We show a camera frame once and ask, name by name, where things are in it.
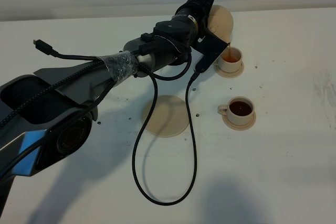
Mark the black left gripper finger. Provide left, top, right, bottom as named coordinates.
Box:
left=188, top=0, right=214, bottom=17

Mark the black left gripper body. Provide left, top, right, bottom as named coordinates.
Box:
left=153, top=0, right=209, bottom=51

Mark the beige ceramic teapot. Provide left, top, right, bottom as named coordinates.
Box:
left=208, top=5, right=234, bottom=47

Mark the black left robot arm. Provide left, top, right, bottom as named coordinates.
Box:
left=1, top=0, right=214, bottom=207

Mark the large beige teapot saucer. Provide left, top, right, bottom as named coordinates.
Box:
left=145, top=95, right=189, bottom=137

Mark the far beige teacup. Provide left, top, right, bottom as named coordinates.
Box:
left=215, top=46, right=243, bottom=72

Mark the beige teacup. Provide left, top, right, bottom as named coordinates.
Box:
left=215, top=46, right=243, bottom=72
left=217, top=97, right=255, bottom=126

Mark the far beige cup saucer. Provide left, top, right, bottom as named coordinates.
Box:
left=214, top=63, right=244, bottom=78

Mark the beige cup saucer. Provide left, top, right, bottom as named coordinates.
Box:
left=214, top=63, right=244, bottom=78
left=222, top=112, right=257, bottom=131

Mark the near beige teacup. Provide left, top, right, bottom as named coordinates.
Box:
left=217, top=97, right=255, bottom=126

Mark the near beige cup saucer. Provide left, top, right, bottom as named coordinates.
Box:
left=222, top=112, right=257, bottom=131

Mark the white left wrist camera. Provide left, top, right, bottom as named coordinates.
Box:
left=193, top=28, right=229, bottom=73

